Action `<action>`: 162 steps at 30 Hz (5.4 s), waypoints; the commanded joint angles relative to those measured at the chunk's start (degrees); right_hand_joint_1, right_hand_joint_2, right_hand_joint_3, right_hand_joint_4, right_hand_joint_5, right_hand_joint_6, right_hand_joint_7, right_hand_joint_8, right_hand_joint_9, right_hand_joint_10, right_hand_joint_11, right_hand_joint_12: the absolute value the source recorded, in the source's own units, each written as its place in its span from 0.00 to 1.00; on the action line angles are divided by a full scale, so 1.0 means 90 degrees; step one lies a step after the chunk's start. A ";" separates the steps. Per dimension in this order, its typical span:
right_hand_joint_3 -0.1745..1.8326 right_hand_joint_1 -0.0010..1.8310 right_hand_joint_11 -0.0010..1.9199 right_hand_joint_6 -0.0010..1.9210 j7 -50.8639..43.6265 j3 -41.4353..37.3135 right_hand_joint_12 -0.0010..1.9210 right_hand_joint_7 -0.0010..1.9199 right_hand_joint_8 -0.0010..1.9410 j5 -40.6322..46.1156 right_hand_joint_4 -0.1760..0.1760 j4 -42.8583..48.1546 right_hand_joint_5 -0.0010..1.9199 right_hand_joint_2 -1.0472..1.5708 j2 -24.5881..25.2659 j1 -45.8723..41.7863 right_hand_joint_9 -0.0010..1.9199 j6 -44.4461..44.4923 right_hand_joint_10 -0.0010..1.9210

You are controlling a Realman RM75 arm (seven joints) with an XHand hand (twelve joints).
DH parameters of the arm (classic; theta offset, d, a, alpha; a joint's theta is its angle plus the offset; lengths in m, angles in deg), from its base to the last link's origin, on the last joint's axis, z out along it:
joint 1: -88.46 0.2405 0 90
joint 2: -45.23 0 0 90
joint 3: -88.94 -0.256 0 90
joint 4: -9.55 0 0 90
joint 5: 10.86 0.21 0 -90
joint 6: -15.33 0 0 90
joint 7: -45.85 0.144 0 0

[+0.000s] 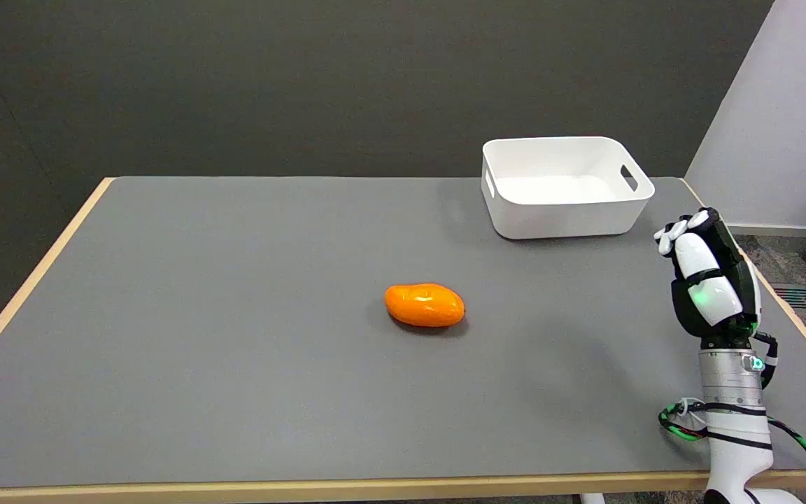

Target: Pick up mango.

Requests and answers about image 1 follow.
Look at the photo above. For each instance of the floor vent grille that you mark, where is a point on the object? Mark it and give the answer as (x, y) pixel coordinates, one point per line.
(803, 297)

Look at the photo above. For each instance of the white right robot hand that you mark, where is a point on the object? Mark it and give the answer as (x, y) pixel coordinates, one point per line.
(707, 280)

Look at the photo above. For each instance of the white plastic storage bin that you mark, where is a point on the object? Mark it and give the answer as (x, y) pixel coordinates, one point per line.
(562, 185)

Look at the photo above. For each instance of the orange mango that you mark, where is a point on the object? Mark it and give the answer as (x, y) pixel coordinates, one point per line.
(424, 305)

